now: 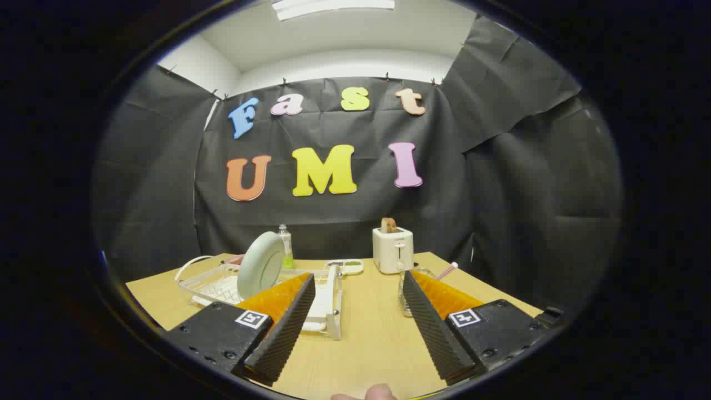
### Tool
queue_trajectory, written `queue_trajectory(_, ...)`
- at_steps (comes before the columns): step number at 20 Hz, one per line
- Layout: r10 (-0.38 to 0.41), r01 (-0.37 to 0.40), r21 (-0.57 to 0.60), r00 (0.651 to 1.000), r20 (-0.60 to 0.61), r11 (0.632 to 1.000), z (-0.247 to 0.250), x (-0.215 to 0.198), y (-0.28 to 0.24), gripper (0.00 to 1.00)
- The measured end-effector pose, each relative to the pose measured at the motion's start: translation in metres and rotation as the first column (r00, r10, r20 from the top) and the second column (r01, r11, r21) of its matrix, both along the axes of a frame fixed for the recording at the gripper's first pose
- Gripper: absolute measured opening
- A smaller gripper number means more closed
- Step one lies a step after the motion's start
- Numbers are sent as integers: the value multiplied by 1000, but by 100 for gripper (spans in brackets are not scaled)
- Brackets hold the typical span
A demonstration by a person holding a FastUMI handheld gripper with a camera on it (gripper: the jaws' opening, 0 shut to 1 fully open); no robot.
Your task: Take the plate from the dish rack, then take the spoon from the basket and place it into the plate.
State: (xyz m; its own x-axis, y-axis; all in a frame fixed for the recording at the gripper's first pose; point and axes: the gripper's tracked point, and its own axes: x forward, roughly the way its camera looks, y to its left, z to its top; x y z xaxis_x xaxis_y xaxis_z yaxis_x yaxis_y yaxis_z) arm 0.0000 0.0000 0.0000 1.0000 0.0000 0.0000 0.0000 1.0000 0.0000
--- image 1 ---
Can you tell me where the metal wire basket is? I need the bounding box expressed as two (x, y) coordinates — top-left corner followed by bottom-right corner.
(398, 267), (439, 318)

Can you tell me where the white dish rack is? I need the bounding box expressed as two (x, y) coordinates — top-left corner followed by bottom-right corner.
(175, 254), (343, 341)

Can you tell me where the black backdrop cloth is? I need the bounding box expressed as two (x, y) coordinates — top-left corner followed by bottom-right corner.
(92, 14), (625, 312)

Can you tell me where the ceiling light panel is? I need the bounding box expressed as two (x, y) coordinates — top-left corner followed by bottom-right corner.
(272, 0), (395, 22)

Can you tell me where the clear bottle with green liquid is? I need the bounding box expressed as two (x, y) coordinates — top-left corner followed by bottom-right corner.
(277, 224), (295, 270)

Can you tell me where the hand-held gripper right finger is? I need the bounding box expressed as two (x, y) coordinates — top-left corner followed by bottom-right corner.
(402, 270), (550, 386)

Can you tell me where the white divided food tray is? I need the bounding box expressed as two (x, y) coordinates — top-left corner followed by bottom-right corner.
(324, 259), (365, 276)

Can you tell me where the cream toaster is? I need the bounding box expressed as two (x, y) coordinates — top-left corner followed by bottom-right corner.
(372, 227), (414, 274)

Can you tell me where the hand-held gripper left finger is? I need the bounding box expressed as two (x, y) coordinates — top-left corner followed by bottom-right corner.
(164, 272), (316, 388)

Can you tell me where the pale green plate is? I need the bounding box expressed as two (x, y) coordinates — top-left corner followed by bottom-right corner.
(237, 231), (286, 301)

